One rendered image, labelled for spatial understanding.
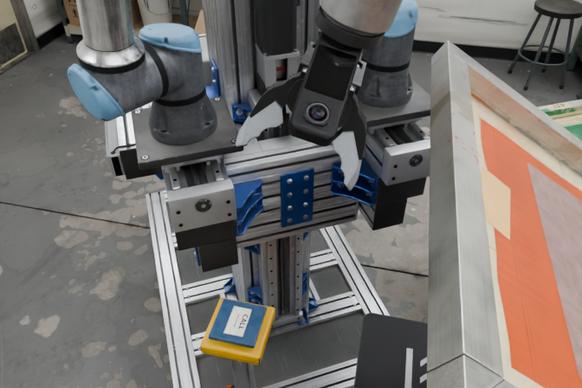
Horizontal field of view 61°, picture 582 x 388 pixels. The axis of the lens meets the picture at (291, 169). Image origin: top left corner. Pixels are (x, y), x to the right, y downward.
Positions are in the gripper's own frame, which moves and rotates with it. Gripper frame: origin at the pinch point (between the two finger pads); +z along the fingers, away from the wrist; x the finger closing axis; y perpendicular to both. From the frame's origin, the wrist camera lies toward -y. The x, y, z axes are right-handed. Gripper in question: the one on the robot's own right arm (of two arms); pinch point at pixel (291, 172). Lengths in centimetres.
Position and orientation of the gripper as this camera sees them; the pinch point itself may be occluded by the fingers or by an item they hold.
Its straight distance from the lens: 60.7
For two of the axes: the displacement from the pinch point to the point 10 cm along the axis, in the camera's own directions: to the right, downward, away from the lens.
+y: 2.3, -6.0, 7.7
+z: -2.8, 7.1, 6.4
